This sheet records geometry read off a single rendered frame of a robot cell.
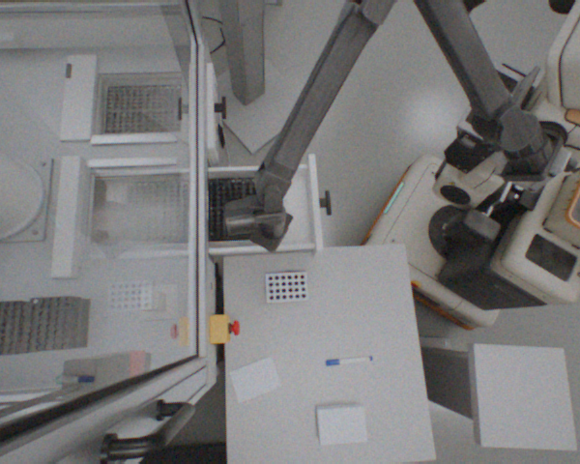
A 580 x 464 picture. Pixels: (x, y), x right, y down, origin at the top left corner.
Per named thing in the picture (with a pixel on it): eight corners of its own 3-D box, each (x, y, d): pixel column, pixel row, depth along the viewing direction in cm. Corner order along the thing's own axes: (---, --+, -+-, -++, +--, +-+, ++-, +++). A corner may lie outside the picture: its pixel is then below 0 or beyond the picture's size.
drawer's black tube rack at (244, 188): (280, 184, 114) (281, 176, 108) (284, 240, 110) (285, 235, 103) (208, 187, 113) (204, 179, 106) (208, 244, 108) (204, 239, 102)
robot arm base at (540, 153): (543, 182, 77) (565, 138, 80) (532, 155, 73) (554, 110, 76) (501, 181, 84) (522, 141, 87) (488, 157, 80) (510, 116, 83)
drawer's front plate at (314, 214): (310, 168, 118) (314, 153, 107) (317, 258, 110) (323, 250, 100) (304, 168, 118) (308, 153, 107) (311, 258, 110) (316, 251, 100)
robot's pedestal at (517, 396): (449, 337, 187) (566, 344, 113) (452, 402, 179) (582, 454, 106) (390, 334, 186) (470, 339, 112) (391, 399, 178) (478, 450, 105)
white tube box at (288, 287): (305, 274, 115) (306, 272, 111) (307, 301, 113) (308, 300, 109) (265, 275, 114) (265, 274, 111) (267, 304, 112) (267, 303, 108)
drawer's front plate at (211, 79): (217, 84, 124) (212, 61, 113) (217, 164, 117) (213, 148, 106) (212, 84, 124) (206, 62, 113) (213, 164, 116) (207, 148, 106)
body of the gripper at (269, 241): (248, 241, 88) (247, 232, 81) (271, 206, 91) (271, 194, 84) (273, 254, 87) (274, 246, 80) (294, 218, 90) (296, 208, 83)
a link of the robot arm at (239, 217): (280, 187, 71) (275, 168, 78) (219, 194, 70) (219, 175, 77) (284, 238, 77) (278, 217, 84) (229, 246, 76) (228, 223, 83)
